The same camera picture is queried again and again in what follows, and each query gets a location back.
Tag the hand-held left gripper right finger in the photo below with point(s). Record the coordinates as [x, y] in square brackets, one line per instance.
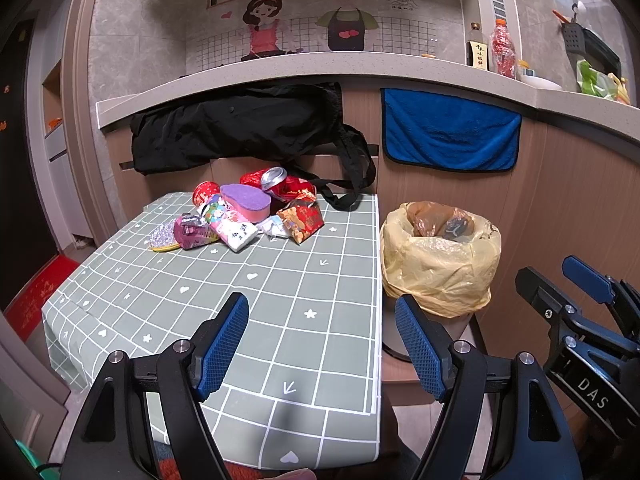
[420, 350]

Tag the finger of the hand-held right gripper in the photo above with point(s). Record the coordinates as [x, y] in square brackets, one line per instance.
[585, 272]
[537, 287]

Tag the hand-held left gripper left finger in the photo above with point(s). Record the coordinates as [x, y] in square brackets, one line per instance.
[225, 345]

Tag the silver yellow-rimmed scouring pad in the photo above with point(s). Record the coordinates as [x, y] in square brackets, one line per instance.
[164, 239]

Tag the green checked tablecloth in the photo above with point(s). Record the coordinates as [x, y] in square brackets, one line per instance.
[280, 285]

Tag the bin with yellow bag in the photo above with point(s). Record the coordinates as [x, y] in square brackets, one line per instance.
[435, 270]

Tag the pink plastic packet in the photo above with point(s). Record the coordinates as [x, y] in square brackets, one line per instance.
[192, 235]

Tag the white tissue packet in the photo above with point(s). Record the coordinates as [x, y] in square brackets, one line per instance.
[232, 230]

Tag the brown plastic bag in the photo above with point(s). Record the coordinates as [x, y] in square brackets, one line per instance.
[430, 220]

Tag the white crumpled wrapper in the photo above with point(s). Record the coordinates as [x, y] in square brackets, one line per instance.
[274, 227]

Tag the red patterned snack packet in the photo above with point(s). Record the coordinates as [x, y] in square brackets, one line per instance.
[302, 222]

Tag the purple and pink sponge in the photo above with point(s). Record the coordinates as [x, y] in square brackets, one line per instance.
[245, 201]

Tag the crushed red drink can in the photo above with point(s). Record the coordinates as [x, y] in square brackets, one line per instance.
[274, 179]

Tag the blue towel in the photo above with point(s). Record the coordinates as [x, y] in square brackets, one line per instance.
[450, 130]

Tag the red door mat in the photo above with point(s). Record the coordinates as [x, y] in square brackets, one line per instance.
[40, 300]

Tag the green plastic bag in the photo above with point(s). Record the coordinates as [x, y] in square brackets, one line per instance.
[590, 80]

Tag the white bowl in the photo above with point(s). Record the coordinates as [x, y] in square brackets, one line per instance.
[540, 82]

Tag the black cloth bag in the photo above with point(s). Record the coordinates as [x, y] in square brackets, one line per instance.
[225, 125]

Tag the black hanging rack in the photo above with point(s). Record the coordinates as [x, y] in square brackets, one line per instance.
[597, 50]

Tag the red drink bottle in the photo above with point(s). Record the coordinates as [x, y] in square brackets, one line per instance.
[502, 50]

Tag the dark sauce bottle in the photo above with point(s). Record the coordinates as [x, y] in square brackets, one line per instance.
[476, 52]

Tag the white wall vent panel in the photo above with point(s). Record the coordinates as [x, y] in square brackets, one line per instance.
[497, 6]

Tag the cartoon wall poster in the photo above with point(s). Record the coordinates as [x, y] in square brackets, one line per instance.
[300, 20]

